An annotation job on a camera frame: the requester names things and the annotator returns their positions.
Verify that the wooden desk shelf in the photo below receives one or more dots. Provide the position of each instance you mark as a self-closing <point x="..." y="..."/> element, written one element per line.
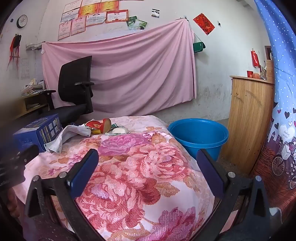
<point x="27" y="100"/>

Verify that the wooden cabinet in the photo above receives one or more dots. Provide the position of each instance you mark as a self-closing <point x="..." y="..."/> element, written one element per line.
<point x="249" y="115"/>

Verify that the black office chair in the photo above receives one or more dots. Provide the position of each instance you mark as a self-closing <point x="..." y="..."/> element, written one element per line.
<point x="74" y="76"/>

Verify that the orange fruit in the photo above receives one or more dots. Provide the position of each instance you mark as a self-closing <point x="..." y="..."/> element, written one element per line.
<point x="256" y="75"/>

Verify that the red hanging ornament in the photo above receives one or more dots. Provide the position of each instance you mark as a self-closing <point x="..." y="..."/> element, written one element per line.
<point x="255" y="58"/>

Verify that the dark green photo print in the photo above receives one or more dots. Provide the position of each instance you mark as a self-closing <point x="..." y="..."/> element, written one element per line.
<point x="130" y="22"/>

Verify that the red diamond wall poster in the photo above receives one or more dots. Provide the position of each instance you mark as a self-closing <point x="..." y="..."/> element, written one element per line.
<point x="204" y="23"/>

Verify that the red cylindrical can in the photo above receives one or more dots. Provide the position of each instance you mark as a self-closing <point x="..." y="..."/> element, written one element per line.
<point x="106" y="125"/>

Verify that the pink floral blanket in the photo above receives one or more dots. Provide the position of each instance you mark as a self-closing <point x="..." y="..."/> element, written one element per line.
<point x="143" y="166"/>

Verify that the green plastic basket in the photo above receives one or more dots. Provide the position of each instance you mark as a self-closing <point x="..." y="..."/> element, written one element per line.
<point x="198" y="47"/>

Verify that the round wall clock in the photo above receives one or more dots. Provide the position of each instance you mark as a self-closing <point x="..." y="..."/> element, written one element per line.
<point x="22" y="21"/>

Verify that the pink sheet on wall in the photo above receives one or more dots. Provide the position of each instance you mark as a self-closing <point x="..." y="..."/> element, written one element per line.
<point x="138" y="69"/>

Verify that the green packet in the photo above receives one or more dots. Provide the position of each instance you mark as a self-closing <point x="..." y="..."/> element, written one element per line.
<point x="115" y="126"/>

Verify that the light green photo print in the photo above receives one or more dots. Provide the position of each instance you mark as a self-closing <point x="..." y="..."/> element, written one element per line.
<point x="141" y="25"/>

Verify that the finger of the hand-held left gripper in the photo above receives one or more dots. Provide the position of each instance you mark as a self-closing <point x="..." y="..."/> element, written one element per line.
<point x="29" y="153"/>

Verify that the small red cup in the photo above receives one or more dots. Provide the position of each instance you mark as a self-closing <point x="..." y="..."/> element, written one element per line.
<point x="250" y="74"/>

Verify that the blue plastic bucket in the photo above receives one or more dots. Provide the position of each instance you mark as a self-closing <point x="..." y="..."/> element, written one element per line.
<point x="198" y="143"/>

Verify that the tan tall container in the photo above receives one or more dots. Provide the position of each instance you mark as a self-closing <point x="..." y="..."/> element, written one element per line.
<point x="269" y="70"/>

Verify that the small black white photo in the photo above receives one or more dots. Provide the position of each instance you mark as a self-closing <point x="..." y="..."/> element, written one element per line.
<point x="155" y="13"/>

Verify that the wall calendar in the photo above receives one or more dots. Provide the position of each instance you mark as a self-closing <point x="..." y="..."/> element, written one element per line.
<point x="25" y="68"/>

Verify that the group of wall certificates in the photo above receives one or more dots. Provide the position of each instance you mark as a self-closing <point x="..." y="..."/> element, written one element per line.
<point x="92" y="18"/>

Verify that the stack of books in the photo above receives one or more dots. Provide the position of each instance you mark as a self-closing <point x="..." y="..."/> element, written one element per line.
<point x="32" y="88"/>

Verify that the white printed paper sheet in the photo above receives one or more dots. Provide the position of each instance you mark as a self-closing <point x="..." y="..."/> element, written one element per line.
<point x="71" y="131"/>

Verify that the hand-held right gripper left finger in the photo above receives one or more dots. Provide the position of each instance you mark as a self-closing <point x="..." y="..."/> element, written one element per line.
<point x="84" y="171"/>

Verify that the blue printed curtain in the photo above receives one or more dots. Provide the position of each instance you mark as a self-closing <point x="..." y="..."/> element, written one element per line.
<point x="282" y="92"/>

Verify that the person's left hand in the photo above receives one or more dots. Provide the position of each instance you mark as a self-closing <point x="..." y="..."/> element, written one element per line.
<point x="13" y="204"/>

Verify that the red tassel decoration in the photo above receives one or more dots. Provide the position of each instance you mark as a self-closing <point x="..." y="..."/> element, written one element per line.
<point x="13" y="44"/>

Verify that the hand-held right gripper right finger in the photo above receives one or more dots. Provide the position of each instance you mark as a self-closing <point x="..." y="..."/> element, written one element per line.
<point x="209" y="171"/>

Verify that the blue cardboard box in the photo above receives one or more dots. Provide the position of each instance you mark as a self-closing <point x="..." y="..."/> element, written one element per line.
<point x="34" y="134"/>

